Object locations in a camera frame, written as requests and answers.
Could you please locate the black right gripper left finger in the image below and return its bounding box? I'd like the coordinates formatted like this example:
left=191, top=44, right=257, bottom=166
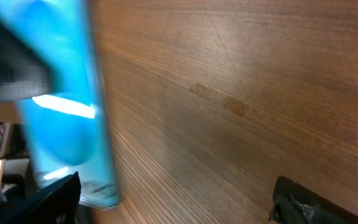
left=0, top=172, right=81, bottom=224

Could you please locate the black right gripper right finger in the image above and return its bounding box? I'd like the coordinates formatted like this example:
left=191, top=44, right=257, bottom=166
left=268, top=176, right=358, bottom=224

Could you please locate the blue screen smartphone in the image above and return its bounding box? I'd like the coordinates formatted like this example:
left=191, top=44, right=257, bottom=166
left=0, top=0, right=119, bottom=209

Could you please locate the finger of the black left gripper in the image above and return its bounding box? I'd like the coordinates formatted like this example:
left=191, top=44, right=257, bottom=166
left=0, top=23, right=53, bottom=102

